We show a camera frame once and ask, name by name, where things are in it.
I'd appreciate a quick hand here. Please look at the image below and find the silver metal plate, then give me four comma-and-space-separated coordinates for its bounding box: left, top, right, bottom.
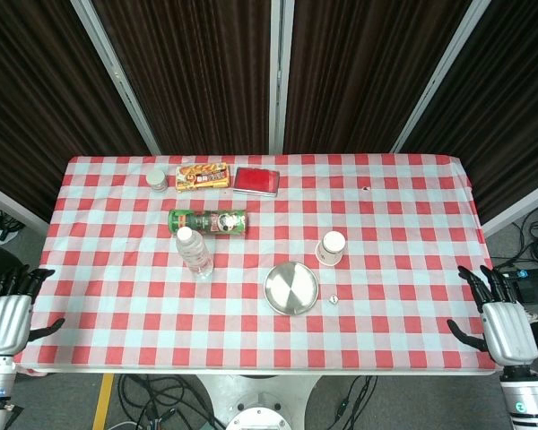
263, 261, 320, 316

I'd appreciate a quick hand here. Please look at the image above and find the clear plastic water bottle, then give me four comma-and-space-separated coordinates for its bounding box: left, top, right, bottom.
175, 226, 215, 281

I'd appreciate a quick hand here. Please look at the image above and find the red white checkered tablecloth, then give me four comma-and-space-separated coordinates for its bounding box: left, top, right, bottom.
15, 153, 499, 375

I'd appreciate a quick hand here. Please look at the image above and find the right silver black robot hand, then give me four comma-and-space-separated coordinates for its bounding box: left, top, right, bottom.
446, 264, 538, 366

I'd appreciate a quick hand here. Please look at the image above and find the green Pringles can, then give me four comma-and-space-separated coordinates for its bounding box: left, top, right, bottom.
168, 209, 250, 237

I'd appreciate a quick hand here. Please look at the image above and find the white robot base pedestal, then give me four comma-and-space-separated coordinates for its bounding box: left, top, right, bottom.
192, 374, 325, 430

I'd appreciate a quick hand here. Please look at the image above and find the white paper cup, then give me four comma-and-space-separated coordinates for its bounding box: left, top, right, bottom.
315, 230, 347, 268

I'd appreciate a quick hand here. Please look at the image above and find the black power strip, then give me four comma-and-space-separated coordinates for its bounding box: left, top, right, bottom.
497, 263, 538, 290

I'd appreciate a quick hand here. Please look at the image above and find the red flat tin case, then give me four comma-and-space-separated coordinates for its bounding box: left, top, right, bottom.
232, 166, 282, 198

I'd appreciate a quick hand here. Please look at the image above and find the yellow orange snack box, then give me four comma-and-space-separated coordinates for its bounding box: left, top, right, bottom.
175, 163, 232, 194

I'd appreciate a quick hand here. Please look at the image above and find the small jar with white lid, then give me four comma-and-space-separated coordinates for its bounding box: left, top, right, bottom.
145, 168, 169, 193

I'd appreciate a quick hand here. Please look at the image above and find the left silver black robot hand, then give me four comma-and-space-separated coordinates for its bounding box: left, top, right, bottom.
0, 263, 67, 358

